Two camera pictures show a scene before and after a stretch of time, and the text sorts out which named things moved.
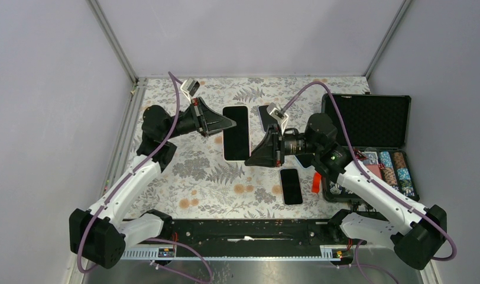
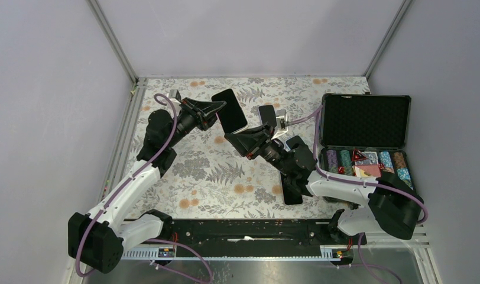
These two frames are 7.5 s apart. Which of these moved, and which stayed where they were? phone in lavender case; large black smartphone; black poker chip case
Moved: large black smartphone
Stayed: black poker chip case; phone in lavender case
